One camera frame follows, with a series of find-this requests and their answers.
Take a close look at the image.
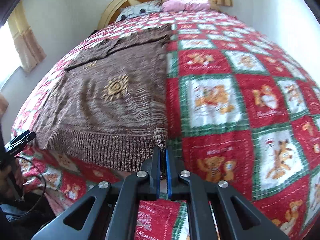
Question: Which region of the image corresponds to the large side window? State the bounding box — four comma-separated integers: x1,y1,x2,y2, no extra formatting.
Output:
0,21,27,92

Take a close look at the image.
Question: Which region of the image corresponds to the orange curtain edge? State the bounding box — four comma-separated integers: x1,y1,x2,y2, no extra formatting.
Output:
0,92,10,117

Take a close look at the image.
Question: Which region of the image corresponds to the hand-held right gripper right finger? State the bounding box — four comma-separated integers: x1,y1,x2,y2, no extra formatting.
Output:
166,149,291,240

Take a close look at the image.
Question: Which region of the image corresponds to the long yellow curtain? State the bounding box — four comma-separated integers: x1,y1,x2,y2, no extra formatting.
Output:
7,4,47,73

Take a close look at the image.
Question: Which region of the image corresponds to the pink pillow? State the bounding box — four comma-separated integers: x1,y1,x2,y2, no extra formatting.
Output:
161,0,211,12

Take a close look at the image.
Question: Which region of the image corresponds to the brown knit sweater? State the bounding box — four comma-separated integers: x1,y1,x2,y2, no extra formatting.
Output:
32,23,173,180

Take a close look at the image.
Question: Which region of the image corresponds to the red checkered printed bedspread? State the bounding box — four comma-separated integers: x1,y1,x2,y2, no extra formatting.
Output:
11,6,320,240

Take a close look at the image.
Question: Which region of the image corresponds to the grey patterned pillow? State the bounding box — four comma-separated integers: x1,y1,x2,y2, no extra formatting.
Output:
117,0,162,22

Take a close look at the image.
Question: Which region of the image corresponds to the black cable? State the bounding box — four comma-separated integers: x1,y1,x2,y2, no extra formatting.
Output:
14,156,47,205

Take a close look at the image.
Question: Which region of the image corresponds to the cream wooden headboard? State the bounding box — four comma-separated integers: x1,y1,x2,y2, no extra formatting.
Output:
97,0,213,30

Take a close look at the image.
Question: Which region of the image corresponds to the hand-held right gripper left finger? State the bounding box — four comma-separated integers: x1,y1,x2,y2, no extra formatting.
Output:
31,146,161,240

